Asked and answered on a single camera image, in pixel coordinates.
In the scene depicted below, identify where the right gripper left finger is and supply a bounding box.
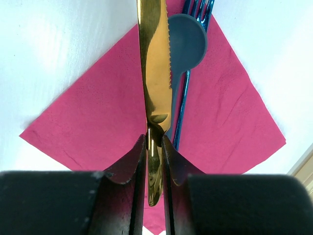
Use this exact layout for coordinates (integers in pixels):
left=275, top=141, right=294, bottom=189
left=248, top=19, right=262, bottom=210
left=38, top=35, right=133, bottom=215
left=0, top=135, right=146, bottom=235

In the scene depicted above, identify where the beige wooden utensil tray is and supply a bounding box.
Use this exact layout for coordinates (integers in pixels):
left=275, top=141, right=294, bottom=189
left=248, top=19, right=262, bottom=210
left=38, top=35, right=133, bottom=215
left=288, top=145, right=313, bottom=183

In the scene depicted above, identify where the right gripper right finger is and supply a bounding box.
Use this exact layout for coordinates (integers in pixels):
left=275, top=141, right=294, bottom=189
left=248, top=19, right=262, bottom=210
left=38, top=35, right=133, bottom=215
left=162, top=137, right=313, bottom=235

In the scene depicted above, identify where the gold metal knife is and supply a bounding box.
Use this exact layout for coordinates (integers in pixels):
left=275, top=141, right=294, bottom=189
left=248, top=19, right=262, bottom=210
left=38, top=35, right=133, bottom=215
left=137, top=0, right=172, bottom=207

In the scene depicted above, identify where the pink paper napkin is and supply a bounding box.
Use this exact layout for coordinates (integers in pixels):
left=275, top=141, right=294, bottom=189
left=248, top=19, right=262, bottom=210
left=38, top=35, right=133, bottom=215
left=19, top=0, right=287, bottom=233

